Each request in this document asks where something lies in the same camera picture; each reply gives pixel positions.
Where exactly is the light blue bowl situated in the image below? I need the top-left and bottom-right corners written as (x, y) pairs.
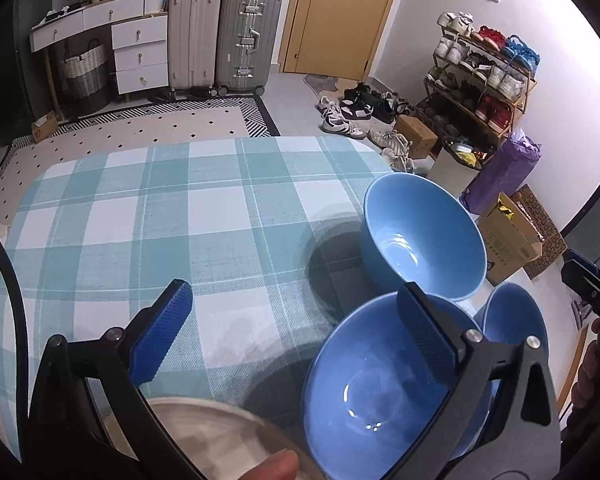
top-left (360, 172), bottom-right (486, 301)

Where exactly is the cream plate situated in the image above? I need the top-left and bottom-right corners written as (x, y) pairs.
top-left (148, 396), bottom-right (324, 479)

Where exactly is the person's right hand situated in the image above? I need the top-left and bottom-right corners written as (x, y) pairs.
top-left (571, 339), bottom-right (600, 410)

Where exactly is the person's left hand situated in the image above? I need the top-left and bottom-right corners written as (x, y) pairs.
top-left (239, 450), bottom-right (299, 480)

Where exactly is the purple bag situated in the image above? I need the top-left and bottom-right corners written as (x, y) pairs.
top-left (460, 129), bottom-right (542, 216)

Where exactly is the brown cardboard box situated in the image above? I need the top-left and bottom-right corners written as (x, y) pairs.
top-left (396, 115), bottom-right (438, 159)

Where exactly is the wooden shoe rack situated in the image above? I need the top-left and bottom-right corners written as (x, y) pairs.
top-left (416, 27), bottom-right (536, 167)

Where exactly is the teal plaid tablecloth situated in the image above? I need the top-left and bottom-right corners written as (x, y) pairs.
top-left (6, 136), bottom-right (389, 429)

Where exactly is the dotted beige rug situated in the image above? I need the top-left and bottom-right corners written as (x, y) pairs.
top-left (0, 96), bottom-right (279, 226)

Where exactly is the woven laundry basket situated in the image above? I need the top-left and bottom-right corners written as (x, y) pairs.
top-left (62, 38), bottom-right (112, 116)

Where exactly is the wooden door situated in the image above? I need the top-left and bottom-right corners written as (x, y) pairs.
top-left (278, 0), bottom-right (393, 80)

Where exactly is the silver suitcase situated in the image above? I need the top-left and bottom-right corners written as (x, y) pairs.
top-left (215, 0), bottom-right (283, 96)

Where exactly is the white drawer desk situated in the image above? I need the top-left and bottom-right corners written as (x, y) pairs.
top-left (30, 0), bottom-right (169, 96)

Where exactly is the beige suitcase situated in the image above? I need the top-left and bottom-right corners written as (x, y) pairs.
top-left (168, 0), bottom-right (221, 96)

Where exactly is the black cable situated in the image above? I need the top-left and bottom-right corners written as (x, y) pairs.
top-left (0, 213), bottom-right (30, 463)

